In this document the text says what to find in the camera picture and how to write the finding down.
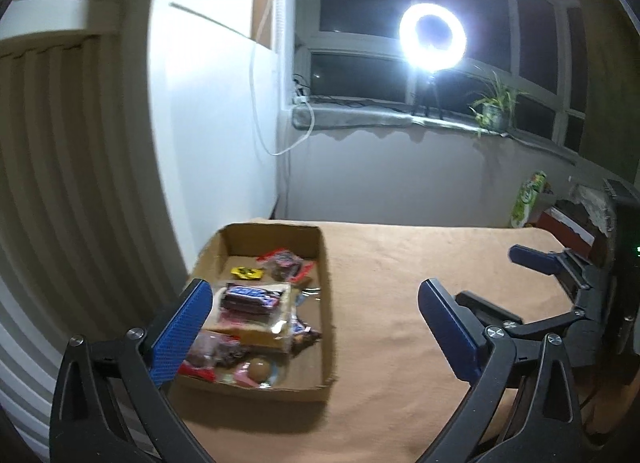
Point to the small yellow candy packet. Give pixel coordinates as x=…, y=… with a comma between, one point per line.
x=246, y=273

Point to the brown Snickers bar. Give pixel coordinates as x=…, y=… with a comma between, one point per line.
x=252, y=300

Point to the black tripod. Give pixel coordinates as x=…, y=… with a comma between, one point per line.
x=426, y=98

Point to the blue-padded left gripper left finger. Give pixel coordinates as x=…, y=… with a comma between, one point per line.
x=171, y=334

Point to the red clear snack packet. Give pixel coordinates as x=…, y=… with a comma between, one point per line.
x=209, y=351

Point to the red clear date packet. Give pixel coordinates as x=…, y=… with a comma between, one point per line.
x=285, y=266

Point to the white lace cloth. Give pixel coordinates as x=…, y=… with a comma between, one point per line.
x=599, y=210

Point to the green white bag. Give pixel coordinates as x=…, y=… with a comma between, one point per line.
x=523, y=211

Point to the potted spider plant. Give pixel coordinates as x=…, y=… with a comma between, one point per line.
x=494, y=107

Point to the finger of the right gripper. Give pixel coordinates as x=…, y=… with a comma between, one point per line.
x=488, y=313
x=544, y=262

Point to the ring light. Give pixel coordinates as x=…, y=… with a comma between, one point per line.
x=431, y=37

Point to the packaged sliced bread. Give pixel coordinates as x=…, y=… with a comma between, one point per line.
x=271, y=331

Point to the brown cardboard box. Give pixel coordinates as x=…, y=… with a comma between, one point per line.
x=310, y=375

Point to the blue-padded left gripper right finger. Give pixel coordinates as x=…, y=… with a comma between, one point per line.
x=458, y=333

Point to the grey windowsill cloth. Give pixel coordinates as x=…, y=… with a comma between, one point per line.
x=333, y=117

